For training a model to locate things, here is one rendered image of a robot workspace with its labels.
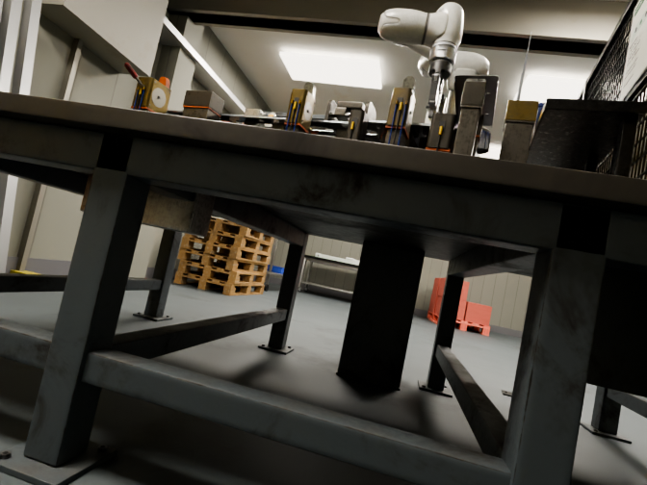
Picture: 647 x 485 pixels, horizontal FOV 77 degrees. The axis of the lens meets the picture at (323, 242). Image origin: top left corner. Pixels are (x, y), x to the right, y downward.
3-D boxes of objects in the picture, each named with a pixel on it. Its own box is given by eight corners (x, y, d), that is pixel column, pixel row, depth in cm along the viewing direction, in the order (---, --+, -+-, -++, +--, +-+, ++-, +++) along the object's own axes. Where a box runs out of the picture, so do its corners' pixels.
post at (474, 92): (442, 197, 95) (464, 80, 97) (443, 202, 99) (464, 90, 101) (464, 199, 93) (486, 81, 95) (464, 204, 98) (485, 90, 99)
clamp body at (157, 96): (108, 165, 151) (131, 72, 153) (136, 175, 164) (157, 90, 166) (125, 167, 148) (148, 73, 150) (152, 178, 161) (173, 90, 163)
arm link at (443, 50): (429, 41, 138) (427, 58, 138) (456, 40, 135) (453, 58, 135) (431, 56, 147) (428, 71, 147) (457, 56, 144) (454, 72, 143)
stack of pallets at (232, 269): (213, 282, 554) (226, 225, 559) (264, 293, 539) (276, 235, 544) (169, 282, 449) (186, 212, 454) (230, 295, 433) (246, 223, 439)
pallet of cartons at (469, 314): (475, 328, 735) (482, 287, 740) (489, 336, 614) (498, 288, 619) (426, 318, 753) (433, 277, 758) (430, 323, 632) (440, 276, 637)
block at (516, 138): (485, 221, 113) (508, 99, 115) (484, 226, 120) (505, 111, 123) (517, 226, 110) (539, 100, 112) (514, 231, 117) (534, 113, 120)
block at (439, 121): (411, 206, 111) (430, 108, 113) (416, 215, 122) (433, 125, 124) (438, 210, 108) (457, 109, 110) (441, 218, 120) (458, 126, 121)
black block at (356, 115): (327, 197, 123) (347, 105, 125) (337, 204, 132) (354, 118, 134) (344, 199, 121) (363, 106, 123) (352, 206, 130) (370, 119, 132)
